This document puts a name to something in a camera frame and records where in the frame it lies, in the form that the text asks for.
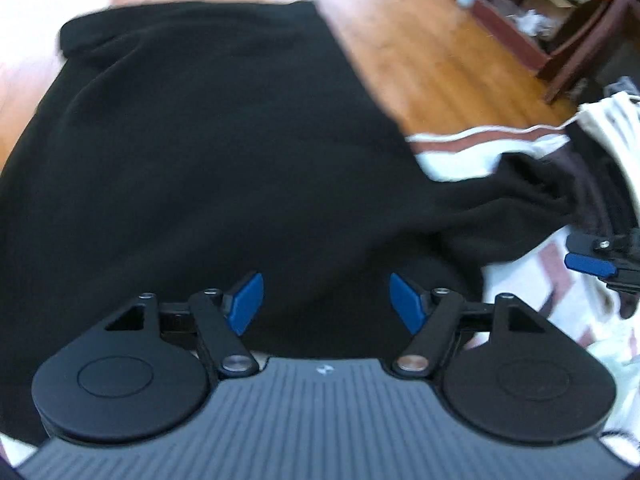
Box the white folded garment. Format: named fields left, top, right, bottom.
left=575, top=91, right=640, bottom=196

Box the white crumpled plastic bag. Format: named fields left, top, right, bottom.
left=515, top=10, right=556, bottom=36

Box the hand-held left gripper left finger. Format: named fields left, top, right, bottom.
left=102, top=271, right=264, bottom=378

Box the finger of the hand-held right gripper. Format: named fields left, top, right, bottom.
left=567, top=232, right=640, bottom=257
left=564, top=253, right=640, bottom=292

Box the dark wooden desk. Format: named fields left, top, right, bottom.
left=472, top=0, right=640, bottom=106

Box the striped mat with white edge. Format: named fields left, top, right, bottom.
left=405, top=127, right=640, bottom=466

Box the dark brown folded garment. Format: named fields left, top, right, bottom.
left=550, top=135, right=640, bottom=241

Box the black garment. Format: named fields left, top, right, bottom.
left=0, top=0, right=581, bottom=448

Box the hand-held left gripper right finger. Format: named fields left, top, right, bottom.
left=389, top=272, right=548, bottom=378

